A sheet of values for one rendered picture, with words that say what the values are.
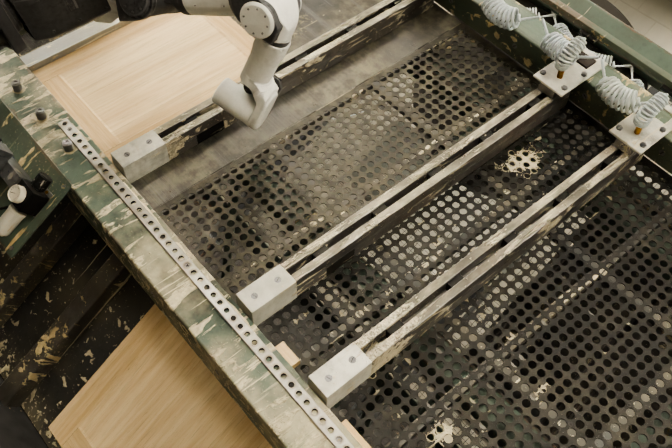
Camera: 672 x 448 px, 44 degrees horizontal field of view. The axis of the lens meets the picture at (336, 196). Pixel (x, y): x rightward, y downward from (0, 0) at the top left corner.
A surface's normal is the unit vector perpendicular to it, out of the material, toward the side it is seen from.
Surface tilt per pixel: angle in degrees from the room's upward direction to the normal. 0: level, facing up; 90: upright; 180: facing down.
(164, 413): 90
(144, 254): 58
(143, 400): 90
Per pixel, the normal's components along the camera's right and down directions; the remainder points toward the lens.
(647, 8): -0.45, -0.30
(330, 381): 0.02, -0.60
